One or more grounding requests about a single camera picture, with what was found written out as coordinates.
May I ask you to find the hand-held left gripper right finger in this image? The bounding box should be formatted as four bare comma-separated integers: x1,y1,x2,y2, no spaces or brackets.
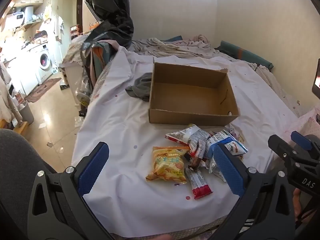
207,143,297,240

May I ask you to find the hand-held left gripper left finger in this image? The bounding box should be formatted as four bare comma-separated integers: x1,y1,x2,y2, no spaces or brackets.
27,141,118,240

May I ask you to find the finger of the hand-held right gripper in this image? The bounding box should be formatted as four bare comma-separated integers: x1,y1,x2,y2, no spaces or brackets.
291,131,313,152
268,134,294,161

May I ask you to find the white blue-end crisp packet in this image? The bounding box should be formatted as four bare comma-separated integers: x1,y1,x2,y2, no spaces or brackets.
205,154,227,182

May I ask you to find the white blue snack bag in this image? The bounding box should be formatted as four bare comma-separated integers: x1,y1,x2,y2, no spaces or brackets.
205,129,249,156

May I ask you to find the white brown-end snack packet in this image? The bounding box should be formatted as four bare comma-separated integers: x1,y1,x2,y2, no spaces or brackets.
185,129,211,170

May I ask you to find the white yellow snack bag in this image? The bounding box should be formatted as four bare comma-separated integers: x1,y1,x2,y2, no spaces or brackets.
165,124,200,147

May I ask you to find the orange chip bag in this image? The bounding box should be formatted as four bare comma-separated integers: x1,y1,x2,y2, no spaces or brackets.
146,146,190,184

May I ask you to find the brown cardboard box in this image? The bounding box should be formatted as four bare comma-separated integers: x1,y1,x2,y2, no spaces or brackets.
149,56,240,127

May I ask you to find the person's right hand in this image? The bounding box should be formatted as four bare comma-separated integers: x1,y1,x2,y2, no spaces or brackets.
293,188,304,221

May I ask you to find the red white snack bar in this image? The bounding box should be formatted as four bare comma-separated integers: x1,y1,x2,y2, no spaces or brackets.
194,169,213,197
185,167,204,200

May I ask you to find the white bed sheet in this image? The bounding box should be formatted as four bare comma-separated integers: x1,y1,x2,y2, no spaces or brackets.
71,46,300,238

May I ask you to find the person's dark trouser leg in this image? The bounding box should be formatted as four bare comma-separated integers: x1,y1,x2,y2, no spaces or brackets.
0,129,83,240

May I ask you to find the clear plastic bag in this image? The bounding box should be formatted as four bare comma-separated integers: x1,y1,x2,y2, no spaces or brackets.
74,74,92,107

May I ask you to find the grey trash bin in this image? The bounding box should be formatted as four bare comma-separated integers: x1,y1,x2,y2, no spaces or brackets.
18,100,35,126

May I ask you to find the green pillow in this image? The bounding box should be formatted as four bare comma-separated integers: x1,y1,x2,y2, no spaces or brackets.
214,40,274,71

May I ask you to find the brown floor rug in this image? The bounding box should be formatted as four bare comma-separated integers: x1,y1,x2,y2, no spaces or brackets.
24,77,62,103

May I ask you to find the grey cloth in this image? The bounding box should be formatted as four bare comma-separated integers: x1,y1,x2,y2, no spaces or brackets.
125,72,153,102

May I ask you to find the teal orange cloth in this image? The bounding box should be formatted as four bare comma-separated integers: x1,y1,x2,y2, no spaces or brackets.
90,40,121,88

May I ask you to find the white washing machine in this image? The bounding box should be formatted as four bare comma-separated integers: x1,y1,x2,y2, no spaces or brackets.
27,44,55,83

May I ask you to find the crumpled floral blanket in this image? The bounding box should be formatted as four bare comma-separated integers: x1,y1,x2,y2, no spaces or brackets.
131,34,221,60

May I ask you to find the black plastic bag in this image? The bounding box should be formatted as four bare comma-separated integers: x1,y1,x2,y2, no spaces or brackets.
84,0,135,53

